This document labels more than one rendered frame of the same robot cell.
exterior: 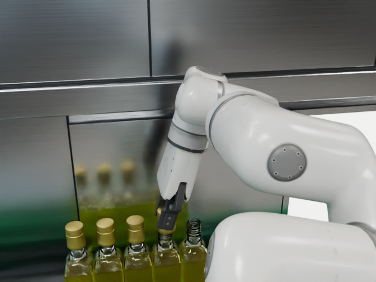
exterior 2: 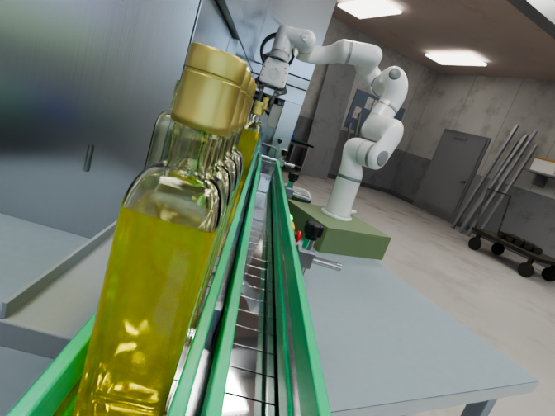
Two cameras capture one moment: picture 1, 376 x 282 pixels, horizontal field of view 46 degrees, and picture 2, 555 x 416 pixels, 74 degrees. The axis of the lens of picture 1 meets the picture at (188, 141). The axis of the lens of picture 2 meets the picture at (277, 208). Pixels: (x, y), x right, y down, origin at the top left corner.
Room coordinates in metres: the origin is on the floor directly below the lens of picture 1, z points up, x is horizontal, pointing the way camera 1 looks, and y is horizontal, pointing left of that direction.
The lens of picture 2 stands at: (0.42, 1.45, 1.14)
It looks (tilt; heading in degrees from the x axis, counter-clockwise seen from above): 14 degrees down; 275
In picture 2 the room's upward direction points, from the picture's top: 19 degrees clockwise
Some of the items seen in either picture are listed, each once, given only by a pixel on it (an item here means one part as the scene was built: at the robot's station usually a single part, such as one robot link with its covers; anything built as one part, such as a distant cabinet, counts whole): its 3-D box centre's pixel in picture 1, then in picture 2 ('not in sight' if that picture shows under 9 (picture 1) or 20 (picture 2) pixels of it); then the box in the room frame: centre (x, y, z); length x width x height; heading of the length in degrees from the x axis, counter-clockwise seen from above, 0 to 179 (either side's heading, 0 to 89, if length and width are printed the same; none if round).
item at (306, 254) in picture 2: not in sight; (315, 267); (0.38, 0.92, 0.94); 0.07 x 0.04 x 0.13; 11
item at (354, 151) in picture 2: not in sight; (357, 159); (0.31, 0.01, 1.08); 0.13 x 0.10 x 0.16; 137
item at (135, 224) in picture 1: (135, 229); not in sight; (0.71, 0.10, 1.14); 0.04 x 0.04 x 0.04
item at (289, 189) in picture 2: not in sight; (294, 198); (0.47, 0.47, 0.94); 0.07 x 0.04 x 0.13; 11
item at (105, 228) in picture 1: (106, 231); not in sight; (0.71, 0.16, 1.14); 0.04 x 0.04 x 0.04
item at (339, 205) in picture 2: not in sight; (344, 197); (0.30, -0.01, 0.92); 0.16 x 0.13 x 0.15; 46
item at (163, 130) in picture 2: not in sight; (166, 159); (0.68, 0.86, 1.01); 0.06 x 0.06 x 0.26; 18
